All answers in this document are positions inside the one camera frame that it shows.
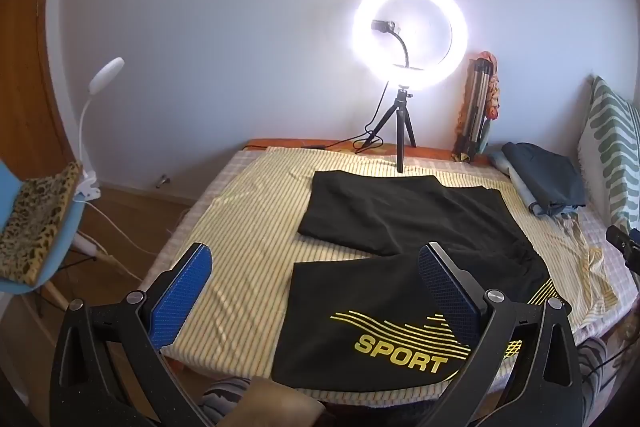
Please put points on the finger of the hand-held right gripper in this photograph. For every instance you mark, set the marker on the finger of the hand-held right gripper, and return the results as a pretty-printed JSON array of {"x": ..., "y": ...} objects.
[{"x": 622, "y": 243}]

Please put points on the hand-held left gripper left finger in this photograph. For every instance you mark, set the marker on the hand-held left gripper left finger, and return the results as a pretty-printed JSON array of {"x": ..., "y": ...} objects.
[{"x": 182, "y": 297}]

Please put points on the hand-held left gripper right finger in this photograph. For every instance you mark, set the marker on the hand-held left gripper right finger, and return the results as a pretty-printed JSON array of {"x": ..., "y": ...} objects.
[{"x": 447, "y": 302}]

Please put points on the black pants with yellow print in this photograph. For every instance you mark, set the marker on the black pants with yellow print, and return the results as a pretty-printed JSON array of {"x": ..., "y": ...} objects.
[{"x": 400, "y": 217}]

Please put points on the plaid bed sheet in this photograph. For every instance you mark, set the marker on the plaid bed sheet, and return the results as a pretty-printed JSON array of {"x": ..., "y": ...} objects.
[{"x": 620, "y": 292}]

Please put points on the yellow striped bed sheet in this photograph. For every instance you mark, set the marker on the yellow striped bed sheet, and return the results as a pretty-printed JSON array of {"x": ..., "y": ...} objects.
[{"x": 240, "y": 232}]

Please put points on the green patterned pillow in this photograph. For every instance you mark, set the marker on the green patterned pillow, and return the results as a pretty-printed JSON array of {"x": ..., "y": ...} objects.
[{"x": 612, "y": 142}]

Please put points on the folded dark grey garment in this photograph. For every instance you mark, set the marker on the folded dark grey garment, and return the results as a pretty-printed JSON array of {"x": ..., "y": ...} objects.
[{"x": 545, "y": 177}]

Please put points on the small metal doorstop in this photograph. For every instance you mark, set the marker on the small metal doorstop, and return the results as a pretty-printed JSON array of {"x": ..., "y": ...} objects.
[{"x": 162, "y": 181}]

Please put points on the folded light blue garment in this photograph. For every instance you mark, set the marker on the folded light blue garment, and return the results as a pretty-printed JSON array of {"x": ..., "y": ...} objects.
[{"x": 515, "y": 179}]

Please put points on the blue chair with wooden legs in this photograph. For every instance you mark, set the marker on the blue chair with wooden legs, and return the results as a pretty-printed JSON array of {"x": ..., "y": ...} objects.
[{"x": 62, "y": 237}]

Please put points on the tan fabric object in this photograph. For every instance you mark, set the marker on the tan fabric object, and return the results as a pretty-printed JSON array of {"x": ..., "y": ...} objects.
[{"x": 280, "y": 402}]

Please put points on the orange leaf-pattern pillow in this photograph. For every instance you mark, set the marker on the orange leaf-pattern pillow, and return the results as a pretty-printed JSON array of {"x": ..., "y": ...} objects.
[{"x": 435, "y": 153}]

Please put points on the leopard print cushion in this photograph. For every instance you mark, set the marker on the leopard print cushion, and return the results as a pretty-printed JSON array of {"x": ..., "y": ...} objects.
[{"x": 35, "y": 227}]

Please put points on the black mini tripod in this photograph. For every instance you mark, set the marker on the black mini tripod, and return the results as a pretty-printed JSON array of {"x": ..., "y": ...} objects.
[{"x": 400, "y": 132}]

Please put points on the folded silver tripod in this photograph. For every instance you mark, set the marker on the folded silver tripod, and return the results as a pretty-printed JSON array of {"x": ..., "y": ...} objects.
[{"x": 475, "y": 107}]

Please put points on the orange patterned cloth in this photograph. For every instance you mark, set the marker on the orange patterned cloth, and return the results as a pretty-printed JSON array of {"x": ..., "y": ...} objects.
[{"x": 494, "y": 92}]

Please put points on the white clip desk lamp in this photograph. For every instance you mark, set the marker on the white clip desk lamp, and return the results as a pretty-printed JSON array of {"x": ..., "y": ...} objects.
[{"x": 107, "y": 74}]

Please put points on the black gooseneck phone holder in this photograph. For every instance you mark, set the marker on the black gooseneck phone holder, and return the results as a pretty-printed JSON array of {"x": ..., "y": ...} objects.
[{"x": 405, "y": 52}]

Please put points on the wooden door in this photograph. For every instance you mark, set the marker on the wooden door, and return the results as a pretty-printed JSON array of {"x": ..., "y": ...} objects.
[{"x": 25, "y": 57}]

